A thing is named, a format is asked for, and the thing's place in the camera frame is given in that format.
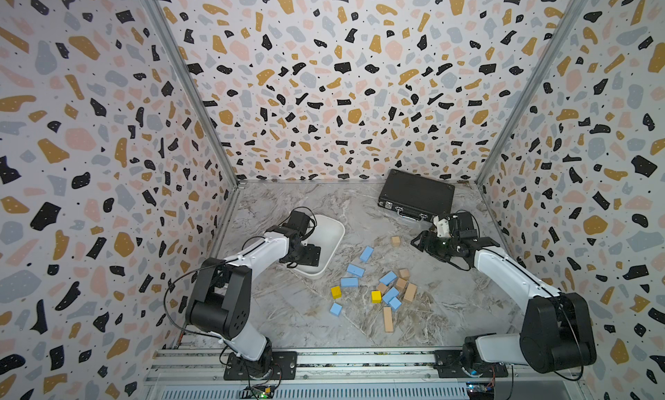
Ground white rectangular tray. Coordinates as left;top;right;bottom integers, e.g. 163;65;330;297
294;214;346;280

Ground blue cube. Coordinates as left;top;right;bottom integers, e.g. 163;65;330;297
330;303;343;317

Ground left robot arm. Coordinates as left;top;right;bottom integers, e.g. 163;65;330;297
185;207;320;364

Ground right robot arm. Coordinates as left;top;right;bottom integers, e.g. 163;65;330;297
410;230;597;375

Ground black briefcase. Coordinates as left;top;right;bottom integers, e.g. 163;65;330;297
378;169;455;223

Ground wooden block right pile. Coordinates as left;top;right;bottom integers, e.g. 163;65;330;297
404;282;417;302

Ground blue block lower long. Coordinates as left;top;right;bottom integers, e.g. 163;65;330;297
382;287;400;304

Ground small blue block lower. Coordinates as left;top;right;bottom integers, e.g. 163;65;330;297
388;297;402;311

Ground yellow cube center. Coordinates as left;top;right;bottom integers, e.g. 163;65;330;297
371;290;382;304

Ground long wooden block front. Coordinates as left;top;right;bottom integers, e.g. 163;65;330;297
383;306;394;334

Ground green lit circuit board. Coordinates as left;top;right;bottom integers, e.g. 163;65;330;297
239;385;275;400

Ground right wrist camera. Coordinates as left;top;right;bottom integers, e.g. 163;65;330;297
433;216;450;238

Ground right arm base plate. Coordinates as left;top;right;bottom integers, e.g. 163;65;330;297
433;349;509;379

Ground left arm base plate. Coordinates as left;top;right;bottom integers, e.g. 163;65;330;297
223;351;298;382

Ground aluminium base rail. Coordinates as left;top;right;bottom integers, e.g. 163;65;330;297
140;347;592;399

